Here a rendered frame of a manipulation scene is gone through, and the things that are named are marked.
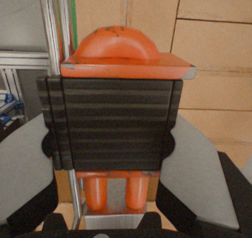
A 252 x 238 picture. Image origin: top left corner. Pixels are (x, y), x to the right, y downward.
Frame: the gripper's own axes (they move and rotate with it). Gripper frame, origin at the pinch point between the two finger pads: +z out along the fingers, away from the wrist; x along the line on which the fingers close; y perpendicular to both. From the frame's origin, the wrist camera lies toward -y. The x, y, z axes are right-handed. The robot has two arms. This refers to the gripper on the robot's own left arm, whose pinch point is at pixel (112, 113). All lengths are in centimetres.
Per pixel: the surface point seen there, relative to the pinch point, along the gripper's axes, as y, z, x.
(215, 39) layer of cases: -1, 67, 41
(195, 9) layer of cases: -12, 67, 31
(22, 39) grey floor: 6, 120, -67
